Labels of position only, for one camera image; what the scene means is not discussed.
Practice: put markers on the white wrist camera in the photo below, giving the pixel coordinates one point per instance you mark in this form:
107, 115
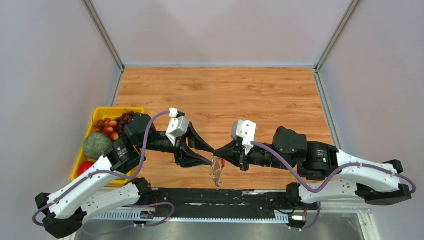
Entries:
177, 127
246, 130

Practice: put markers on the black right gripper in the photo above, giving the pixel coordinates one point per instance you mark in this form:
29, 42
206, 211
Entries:
234, 152

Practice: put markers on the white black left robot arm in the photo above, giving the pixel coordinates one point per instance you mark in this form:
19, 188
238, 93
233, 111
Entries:
112, 181

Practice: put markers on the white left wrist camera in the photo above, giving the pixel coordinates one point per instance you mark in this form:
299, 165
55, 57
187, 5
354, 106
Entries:
177, 127

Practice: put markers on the purple grape bunch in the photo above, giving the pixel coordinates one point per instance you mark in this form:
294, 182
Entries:
125, 119

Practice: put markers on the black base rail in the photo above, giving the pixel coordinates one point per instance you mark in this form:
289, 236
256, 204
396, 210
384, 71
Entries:
221, 204

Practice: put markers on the yellow plastic tray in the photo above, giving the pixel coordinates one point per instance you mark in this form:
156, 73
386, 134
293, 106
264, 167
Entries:
101, 112

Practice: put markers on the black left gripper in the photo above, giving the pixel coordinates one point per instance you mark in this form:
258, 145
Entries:
184, 156

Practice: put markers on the small red peaches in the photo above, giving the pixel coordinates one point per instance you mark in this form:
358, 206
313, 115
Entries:
108, 127

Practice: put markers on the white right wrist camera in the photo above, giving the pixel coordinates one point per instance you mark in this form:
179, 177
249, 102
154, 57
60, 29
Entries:
246, 130

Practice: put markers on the green melon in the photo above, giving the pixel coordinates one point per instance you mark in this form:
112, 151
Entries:
95, 145

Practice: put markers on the red apple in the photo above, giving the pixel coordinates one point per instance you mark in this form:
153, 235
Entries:
84, 166

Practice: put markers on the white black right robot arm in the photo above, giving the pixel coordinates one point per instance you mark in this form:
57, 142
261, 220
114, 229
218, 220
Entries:
322, 171

